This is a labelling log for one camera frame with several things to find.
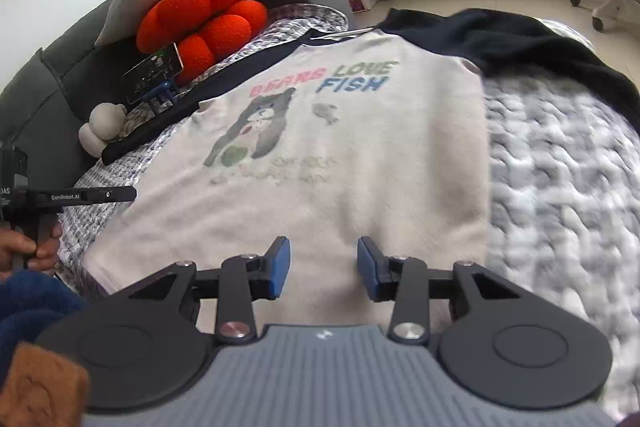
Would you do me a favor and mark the orange knot cushion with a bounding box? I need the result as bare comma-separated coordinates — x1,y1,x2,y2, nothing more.
136,0,269,85

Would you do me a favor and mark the cream and black sweatshirt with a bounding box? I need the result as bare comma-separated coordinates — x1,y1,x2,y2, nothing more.
81,7,640,333

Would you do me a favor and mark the blue fleece clothing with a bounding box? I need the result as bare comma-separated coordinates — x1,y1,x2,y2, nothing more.
0,271,88,388

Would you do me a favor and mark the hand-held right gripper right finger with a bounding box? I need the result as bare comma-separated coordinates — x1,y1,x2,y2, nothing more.
357,236,531,342

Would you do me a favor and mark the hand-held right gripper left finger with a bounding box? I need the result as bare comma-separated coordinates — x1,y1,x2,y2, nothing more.
114,236,292,342

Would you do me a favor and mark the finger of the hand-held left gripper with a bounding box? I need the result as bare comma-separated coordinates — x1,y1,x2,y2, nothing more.
92,186,137,208

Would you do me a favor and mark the person's left hand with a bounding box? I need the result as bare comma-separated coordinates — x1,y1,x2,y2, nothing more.
0,223,64,279

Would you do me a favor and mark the white plush toy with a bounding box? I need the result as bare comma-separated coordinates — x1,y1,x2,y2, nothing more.
78,103,126,158

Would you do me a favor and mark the brown fuzzy cloth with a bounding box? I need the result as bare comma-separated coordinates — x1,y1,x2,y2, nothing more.
0,342,92,427

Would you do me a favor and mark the smartphone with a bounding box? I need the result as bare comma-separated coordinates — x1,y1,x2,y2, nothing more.
122,43,184,104

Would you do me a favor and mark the grey checked quilted blanket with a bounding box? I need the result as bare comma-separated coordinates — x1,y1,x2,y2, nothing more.
57,2,640,408

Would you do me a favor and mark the blue phone stand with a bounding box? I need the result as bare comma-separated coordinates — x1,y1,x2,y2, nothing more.
141,79,179,106

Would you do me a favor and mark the grey sofa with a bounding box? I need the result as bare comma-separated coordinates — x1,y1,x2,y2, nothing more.
0,0,353,208

